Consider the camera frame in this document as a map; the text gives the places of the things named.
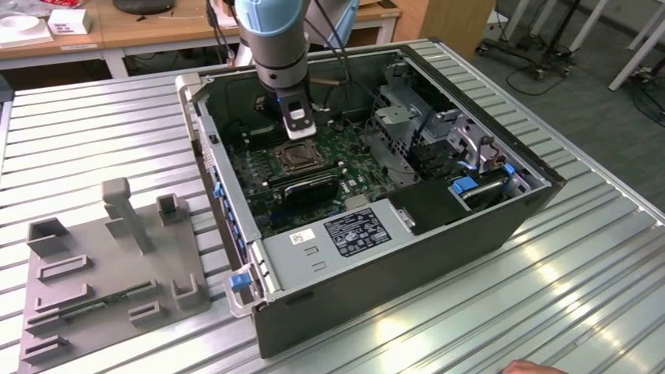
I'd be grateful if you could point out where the black wheeled stand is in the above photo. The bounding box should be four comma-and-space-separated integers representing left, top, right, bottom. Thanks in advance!
478, 0, 583, 83

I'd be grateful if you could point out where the hard disk in blue carrier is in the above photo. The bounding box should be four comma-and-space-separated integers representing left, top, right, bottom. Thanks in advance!
447, 175, 522, 213

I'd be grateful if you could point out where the wooden cabinet panel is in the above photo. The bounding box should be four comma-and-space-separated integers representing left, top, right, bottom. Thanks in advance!
418, 0, 498, 62

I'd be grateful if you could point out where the grey parts rack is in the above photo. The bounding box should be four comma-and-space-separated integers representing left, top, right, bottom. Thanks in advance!
18, 177, 215, 371

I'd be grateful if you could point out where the silver drive cage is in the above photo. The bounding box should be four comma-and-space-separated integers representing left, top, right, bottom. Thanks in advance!
371, 60, 470, 184

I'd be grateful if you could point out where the silver topped CPU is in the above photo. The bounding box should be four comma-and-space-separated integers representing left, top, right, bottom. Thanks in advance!
287, 146, 315, 165

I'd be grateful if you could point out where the CPU socket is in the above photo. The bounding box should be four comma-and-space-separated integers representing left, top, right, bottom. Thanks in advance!
271, 136, 328, 175

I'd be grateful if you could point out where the grey power supply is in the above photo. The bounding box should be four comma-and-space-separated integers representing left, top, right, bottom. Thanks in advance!
258, 198, 418, 293

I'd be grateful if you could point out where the wooden desk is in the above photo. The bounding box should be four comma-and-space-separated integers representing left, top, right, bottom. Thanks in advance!
0, 0, 404, 81

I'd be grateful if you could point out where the black round pad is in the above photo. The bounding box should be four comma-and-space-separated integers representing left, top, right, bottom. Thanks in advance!
112, 0, 176, 15

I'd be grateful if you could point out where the black open PC case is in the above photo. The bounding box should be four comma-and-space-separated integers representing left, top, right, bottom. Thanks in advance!
174, 37, 568, 359

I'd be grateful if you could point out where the green motherboard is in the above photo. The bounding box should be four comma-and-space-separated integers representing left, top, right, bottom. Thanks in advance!
228, 116, 396, 235

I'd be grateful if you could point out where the black graphics card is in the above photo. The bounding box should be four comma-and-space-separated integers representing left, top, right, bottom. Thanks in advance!
283, 175, 339, 210

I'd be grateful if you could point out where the green RAM stick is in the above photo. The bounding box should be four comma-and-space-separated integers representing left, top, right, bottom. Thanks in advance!
56, 283, 158, 323

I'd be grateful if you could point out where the white table frame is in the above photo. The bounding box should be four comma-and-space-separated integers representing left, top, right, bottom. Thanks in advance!
607, 0, 665, 93

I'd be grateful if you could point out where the metal socket cover frame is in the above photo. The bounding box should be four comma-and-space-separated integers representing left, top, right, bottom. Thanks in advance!
274, 139, 324, 174

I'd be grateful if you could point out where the white cardboard box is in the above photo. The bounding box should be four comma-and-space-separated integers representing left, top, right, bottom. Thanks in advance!
46, 8, 92, 36

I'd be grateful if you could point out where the white square tray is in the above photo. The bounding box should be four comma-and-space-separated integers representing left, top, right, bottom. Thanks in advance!
0, 14, 54, 50

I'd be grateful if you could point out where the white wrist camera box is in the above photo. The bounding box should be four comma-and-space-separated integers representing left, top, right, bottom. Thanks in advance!
275, 88, 319, 140

